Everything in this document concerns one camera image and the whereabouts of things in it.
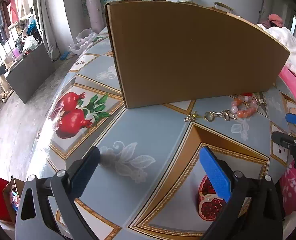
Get pink bead bracelet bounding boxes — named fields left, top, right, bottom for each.
left=230, top=95, right=259, bottom=119

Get gold butterfly key chain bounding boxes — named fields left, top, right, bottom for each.
left=204, top=109, right=237, bottom=123

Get pink floral blanket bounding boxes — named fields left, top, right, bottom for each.
left=278, top=65, right=296, bottom=215

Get small cardboard box on floor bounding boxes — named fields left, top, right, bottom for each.
left=3, top=178, right=25, bottom=225

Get white fluffy blanket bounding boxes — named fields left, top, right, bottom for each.
left=258, top=24, right=296, bottom=76

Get fruit pattern bed sheet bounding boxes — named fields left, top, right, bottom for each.
left=28, top=30, right=296, bottom=239

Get pink hat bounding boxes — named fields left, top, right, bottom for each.
left=268, top=14, right=284, bottom=28

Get wooden chair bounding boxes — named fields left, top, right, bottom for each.
left=208, top=2, right=234, bottom=13

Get grey cabinet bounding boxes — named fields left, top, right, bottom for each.
left=6, top=43, right=55, bottom=103

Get brown cardboard box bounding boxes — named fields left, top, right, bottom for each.
left=105, top=0, right=290, bottom=109

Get white plastic bag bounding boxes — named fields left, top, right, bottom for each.
left=69, top=28, right=97, bottom=55

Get hanging clothes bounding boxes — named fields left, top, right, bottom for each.
left=0, top=0, right=19, bottom=57

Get grey curtain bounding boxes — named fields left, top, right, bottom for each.
left=32, top=0, right=60, bottom=61

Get pink rolled mat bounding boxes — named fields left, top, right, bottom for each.
left=86, top=0, right=105, bottom=34

